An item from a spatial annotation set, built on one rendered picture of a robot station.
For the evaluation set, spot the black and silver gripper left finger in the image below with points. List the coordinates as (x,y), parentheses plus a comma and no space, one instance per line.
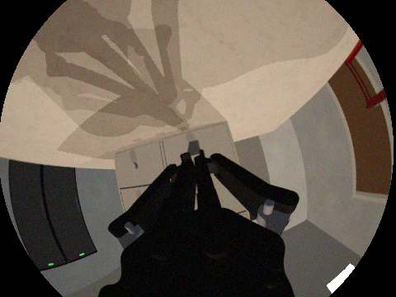
(164,202)

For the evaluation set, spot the small grey chest of drawers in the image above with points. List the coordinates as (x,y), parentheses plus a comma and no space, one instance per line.
(132,188)

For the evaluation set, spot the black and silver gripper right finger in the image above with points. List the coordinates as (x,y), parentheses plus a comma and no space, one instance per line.
(273,206)

